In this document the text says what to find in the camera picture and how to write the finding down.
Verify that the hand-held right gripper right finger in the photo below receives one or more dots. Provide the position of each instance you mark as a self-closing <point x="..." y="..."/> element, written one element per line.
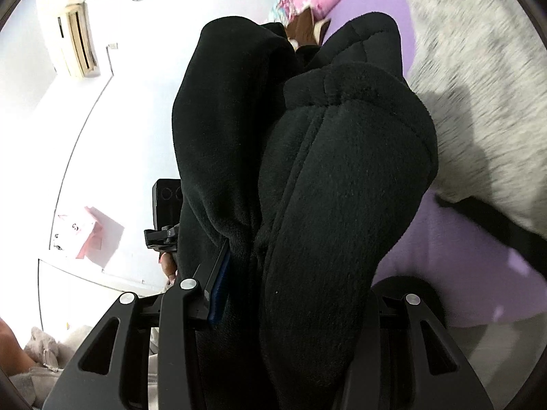
<point x="427" y="320"/>

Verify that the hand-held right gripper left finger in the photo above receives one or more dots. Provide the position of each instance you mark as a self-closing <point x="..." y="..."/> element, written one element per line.
<point x="219" y="282"/>

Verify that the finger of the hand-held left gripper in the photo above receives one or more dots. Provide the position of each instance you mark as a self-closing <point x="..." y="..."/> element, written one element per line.
<point x="158" y="235"/>

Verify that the black fleece jacket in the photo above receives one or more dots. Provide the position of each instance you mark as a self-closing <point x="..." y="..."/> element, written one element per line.
<point x="320" y="179"/>

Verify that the person's left hand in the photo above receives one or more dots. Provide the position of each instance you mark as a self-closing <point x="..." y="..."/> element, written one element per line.
<point x="167" y="264"/>

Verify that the purple bed sheet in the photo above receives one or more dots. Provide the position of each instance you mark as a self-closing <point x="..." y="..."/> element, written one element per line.
<point x="448" y="264"/>

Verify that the grey fuzzy cloth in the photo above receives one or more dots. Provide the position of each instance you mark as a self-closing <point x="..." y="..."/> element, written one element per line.
<point x="38" y="350"/>

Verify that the brown printed garment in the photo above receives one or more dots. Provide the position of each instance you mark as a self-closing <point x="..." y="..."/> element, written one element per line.
<point x="305" y="25"/>

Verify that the white knit sweater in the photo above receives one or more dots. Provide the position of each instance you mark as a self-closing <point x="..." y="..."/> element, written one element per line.
<point x="470" y="72"/>

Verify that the pink wall box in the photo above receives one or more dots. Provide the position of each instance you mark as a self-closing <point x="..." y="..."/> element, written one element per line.
<point x="85" y="222"/>

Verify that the wall air conditioner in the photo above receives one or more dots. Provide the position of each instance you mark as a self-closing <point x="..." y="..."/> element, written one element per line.
<point x="79" y="42"/>

